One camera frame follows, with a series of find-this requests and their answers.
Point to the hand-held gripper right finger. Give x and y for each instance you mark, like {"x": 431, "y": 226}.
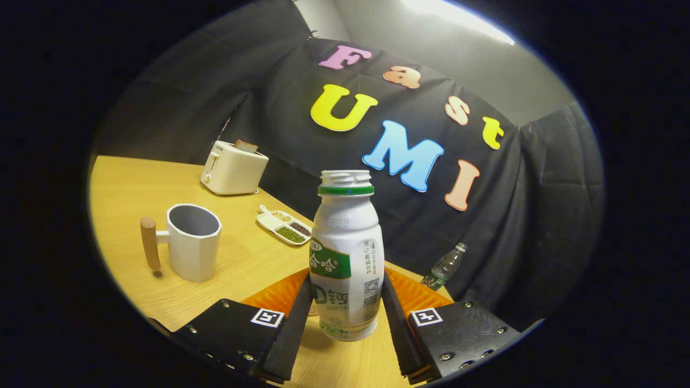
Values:
{"x": 401, "y": 339}

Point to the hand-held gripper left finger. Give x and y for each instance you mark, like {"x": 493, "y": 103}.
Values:
{"x": 288, "y": 345}

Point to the white juice bottle green label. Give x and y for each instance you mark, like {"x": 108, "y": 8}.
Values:
{"x": 345, "y": 231}

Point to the clear plastic water bottle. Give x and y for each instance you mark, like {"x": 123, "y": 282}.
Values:
{"x": 443, "y": 269}

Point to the white divided bean dish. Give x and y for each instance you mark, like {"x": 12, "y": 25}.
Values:
{"x": 269, "y": 221}

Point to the cream toaster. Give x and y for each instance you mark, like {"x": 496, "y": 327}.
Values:
{"x": 234, "y": 172}

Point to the bread slice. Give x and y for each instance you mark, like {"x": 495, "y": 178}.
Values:
{"x": 246, "y": 145}

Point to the wooden table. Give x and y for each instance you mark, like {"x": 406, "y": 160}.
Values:
{"x": 140, "y": 188}

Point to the black backdrop cloth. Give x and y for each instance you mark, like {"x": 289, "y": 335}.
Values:
{"x": 280, "y": 124}

